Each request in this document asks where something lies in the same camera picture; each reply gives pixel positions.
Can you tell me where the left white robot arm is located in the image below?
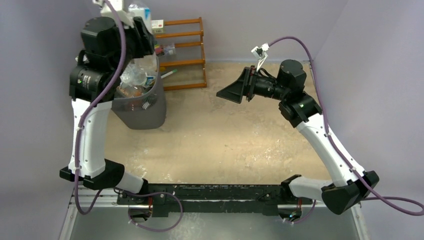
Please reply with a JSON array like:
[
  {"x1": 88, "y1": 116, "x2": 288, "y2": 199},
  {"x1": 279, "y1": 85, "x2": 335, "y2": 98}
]
[{"x1": 59, "y1": 16, "x2": 154, "y2": 205}]

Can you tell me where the grey mesh waste bin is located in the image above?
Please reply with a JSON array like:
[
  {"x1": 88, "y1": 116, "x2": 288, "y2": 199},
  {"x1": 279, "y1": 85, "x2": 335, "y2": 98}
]
[{"x1": 111, "y1": 54, "x2": 167, "y2": 130}]

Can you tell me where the pack of coloured markers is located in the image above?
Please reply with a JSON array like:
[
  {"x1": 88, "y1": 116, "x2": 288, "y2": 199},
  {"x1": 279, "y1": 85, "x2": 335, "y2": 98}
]
[{"x1": 154, "y1": 44, "x2": 165, "y2": 57}]

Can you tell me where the wooden slatted shelf rack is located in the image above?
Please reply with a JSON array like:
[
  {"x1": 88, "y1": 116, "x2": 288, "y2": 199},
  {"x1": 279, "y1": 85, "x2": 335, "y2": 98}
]
[{"x1": 156, "y1": 17, "x2": 208, "y2": 91}]

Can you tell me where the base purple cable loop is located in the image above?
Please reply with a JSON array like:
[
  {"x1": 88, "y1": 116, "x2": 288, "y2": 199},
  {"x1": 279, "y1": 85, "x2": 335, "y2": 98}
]
[{"x1": 127, "y1": 192, "x2": 184, "y2": 233}]

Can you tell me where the crushed bottle blue white label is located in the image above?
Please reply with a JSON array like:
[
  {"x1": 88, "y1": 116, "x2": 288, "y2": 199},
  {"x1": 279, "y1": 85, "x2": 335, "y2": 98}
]
[{"x1": 120, "y1": 63, "x2": 157, "y2": 88}]

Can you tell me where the green and white marker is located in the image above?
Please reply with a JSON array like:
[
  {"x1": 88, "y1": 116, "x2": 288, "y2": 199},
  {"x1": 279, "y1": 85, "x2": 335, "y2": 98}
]
[{"x1": 161, "y1": 69, "x2": 178, "y2": 79}]

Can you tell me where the amber tea bottle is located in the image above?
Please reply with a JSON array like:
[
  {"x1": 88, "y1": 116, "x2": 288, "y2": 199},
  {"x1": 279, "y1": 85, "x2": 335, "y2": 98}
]
[{"x1": 116, "y1": 85, "x2": 146, "y2": 98}]

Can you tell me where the clear bottle white cap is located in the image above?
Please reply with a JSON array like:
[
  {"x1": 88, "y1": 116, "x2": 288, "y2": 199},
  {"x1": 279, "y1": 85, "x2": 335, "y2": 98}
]
[{"x1": 128, "y1": 0, "x2": 153, "y2": 34}]

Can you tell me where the white and red box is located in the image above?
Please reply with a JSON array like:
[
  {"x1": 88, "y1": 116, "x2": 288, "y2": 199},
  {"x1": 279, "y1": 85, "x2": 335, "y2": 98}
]
[{"x1": 151, "y1": 19, "x2": 165, "y2": 34}]

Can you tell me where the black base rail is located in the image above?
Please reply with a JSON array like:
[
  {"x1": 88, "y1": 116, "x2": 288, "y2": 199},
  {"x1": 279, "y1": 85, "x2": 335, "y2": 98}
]
[{"x1": 117, "y1": 183, "x2": 312, "y2": 221}]

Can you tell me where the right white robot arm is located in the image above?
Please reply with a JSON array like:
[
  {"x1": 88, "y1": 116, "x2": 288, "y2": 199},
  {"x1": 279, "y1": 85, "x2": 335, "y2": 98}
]
[{"x1": 216, "y1": 59, "x2": 380, "y2": 215}]

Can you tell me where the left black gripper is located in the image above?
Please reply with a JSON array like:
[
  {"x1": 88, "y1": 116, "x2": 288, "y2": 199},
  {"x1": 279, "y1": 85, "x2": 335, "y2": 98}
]
[{"x1": 110, "y1": 16, "x2": 154, "y2": 75}]

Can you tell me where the clear jar of clips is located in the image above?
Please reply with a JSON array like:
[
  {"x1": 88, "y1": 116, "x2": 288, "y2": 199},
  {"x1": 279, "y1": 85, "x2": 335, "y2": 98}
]
[{"x1": 163, "y1": 43, "x2": 176, "y2": 56}]

